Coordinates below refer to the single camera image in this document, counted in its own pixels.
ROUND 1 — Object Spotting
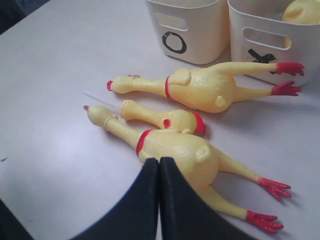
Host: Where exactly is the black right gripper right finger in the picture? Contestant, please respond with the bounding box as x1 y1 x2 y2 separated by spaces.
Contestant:
159 157 247 240

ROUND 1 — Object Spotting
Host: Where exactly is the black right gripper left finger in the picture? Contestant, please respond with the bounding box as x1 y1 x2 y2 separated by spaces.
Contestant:
74 158 159 240

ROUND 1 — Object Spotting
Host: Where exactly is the large yellow rubber chicken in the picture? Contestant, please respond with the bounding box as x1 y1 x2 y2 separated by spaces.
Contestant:
83 105 291 234

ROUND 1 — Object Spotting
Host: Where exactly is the detached chicken head with tube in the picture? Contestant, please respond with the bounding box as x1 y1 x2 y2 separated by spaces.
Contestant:
84 91 206 137

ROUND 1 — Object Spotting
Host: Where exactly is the headless yellow rubber chicken body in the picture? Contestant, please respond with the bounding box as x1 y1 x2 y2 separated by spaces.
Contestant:
281 0 320 25

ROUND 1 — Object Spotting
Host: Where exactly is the cream bin marked O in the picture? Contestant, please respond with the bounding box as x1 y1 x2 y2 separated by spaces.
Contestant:
145 0 230 65

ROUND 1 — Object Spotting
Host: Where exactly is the cream bin marked X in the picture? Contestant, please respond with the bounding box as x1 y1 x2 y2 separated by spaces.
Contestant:
227 0 320 86

